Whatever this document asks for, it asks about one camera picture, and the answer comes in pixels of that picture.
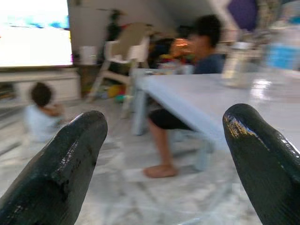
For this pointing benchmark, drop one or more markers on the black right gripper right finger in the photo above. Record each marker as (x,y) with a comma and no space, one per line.
(264,168)

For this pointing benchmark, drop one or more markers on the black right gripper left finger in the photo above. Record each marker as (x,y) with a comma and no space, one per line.
(54,168)

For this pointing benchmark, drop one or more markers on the small child in light shirt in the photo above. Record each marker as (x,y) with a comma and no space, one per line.
(42,117)

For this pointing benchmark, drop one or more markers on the grey plastic stool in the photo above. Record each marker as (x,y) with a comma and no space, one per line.
(201,152)

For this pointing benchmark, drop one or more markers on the white television cabinet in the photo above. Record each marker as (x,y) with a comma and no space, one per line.
(47,84)

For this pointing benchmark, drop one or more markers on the light grey plastic table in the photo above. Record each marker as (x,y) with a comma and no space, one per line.
(211,93)

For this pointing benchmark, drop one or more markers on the green toy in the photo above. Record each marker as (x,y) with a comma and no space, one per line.
(120,98)

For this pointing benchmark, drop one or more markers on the yellow toy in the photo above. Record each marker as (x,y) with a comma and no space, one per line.
(116,91)

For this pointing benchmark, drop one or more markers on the clear glass jar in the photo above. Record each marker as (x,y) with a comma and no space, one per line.
(235,68)

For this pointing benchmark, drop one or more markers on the light blue box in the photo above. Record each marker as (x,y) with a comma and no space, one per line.
(281,56)

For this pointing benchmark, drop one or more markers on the white plastic bin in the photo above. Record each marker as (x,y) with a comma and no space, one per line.
(88,55)

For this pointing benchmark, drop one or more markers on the seated person in blue shirt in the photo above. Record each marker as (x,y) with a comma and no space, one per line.
(208,63)

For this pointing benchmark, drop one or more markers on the large bright television screen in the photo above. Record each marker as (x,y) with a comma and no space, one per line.
(35,42)

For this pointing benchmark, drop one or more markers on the white baby high chair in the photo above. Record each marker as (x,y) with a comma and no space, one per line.
(122,51)

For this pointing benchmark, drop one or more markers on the purple balloon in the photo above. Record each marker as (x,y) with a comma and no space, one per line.
(242,12)

